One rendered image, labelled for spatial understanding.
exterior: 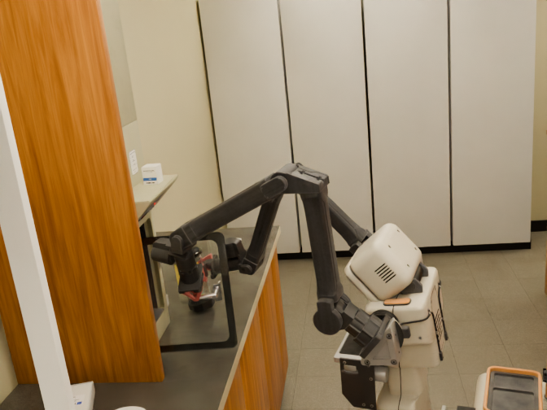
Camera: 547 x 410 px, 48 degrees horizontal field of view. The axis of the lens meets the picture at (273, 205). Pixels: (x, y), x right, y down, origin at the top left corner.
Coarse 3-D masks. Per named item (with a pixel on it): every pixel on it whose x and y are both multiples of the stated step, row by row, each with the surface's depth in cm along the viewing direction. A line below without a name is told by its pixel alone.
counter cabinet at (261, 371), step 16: (272, 272) 309; (272, 288) 306; (272, 304) 303; (256, 320) 260; (272, 320) 300; (256, 336) 257; (272, 336) 298; (256, 352) 255; (272, 352) 295; (240, 368) 222; (256, 368) 253; (272, 368) 292; (240, 384) 221; (256, 384) 251; (272, 384) 289; (240, 400) 219; (256, 400) 249; (272, 400) 287
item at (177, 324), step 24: (144, 240) 188; (216, 240) 187; (168, 264) 190; (216, 264) 189; (168, 288) 192; (168, 312) 195; (192, 312) 194; (216, 312) 194; (168, 336) 197; (192, 336) 197; (216, 336) 197
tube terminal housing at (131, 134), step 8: (136, 120) 207; (128, 128) 200; (136, 128) 207; (128, 136) 199; (136, 136) 207; (128, 144) 199; (136, 144) 206; (128, 152) 198; (136, 152) 206; (128, 160) 198; (136, 176) 204; (136, 184) 204; (144, 216) 210; (152, 216) 218; (144, 224) 217; (152, 224) 217; (152, 232) 217
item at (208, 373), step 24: (264, 264) 275; (240, 288) 253; (240, 312) 232; (240, 336) 215; (168, 360) 204; (192, 360) 202; (216, 360) 201; (24, 384) 198; (72, 384) 196; (96, 384) 194; (120, 384) 193; (144, 384) 192; (168, 384) 190; (192, 384) 189; (216, 384) 188; (0, 408) 186; (24, 408) 185; (96, 408) 182; (144, 408) 179; (168, 408) 178; (192, 408) 177; (216, 408) 176
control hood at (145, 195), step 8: (168, 176) 211; (176, 176) 211; (160, 184) 201; (168, 184) 202; (136, 192) 194; (144, 192) 193; (152, 192) 192; (160, 192) 193; (136, 200) 185; (144, 200) 184; (152, 200) 185; (136, 208) 184; (144, 208) 183
